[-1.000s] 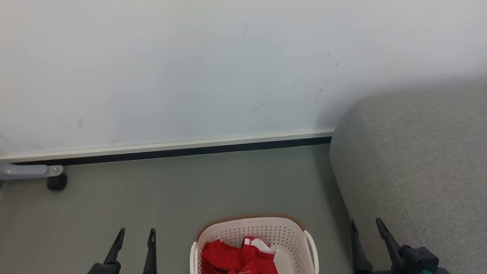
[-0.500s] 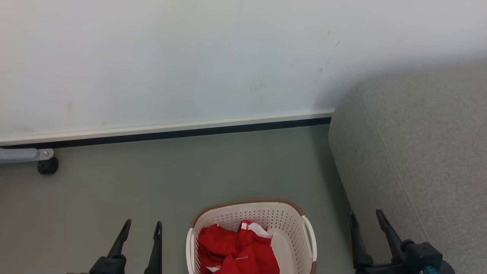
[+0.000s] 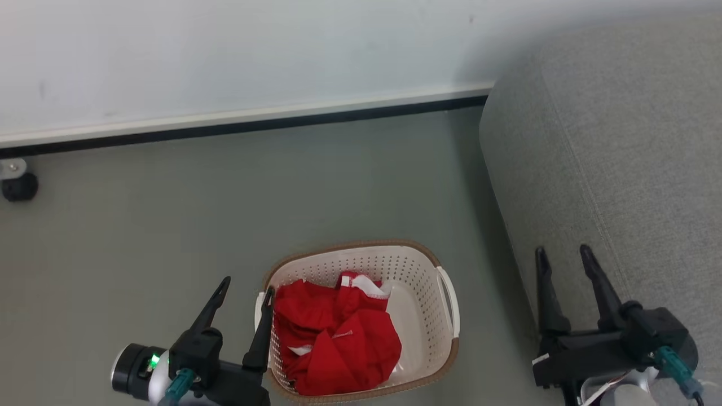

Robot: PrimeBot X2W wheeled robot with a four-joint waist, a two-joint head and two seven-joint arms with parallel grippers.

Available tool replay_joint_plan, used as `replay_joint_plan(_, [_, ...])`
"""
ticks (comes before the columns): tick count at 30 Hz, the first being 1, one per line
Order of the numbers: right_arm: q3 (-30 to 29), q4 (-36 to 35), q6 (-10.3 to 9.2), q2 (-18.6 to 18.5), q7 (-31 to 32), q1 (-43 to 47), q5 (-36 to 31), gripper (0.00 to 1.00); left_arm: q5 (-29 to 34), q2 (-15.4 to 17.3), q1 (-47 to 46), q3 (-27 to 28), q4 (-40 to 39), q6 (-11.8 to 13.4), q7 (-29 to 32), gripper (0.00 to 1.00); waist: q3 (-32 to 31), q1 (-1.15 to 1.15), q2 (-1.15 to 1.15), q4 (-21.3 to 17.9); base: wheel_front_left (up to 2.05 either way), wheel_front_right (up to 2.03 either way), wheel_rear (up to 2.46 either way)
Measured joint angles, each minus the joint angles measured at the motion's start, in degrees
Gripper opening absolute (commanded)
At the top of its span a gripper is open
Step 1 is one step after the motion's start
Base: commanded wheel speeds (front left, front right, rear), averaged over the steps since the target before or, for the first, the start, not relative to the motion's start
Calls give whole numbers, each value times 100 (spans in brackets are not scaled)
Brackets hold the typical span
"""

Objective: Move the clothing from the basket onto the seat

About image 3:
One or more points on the white perforated laundry basket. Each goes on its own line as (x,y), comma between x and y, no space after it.
(420,316)

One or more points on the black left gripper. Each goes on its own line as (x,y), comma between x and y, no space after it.
(231,383)

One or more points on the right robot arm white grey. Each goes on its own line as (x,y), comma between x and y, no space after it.
(626,392)

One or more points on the grey fabric sofa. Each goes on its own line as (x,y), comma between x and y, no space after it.
(620,169)

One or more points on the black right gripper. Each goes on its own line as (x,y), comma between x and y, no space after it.
(592,352)

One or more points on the red basketball jersey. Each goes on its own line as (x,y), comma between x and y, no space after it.
(344,352)

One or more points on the black caster wheel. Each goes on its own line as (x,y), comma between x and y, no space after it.
(20,187)

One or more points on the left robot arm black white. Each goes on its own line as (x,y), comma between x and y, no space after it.
(131,369)

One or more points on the grey metal partition foot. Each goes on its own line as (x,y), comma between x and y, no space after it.
(12,168)

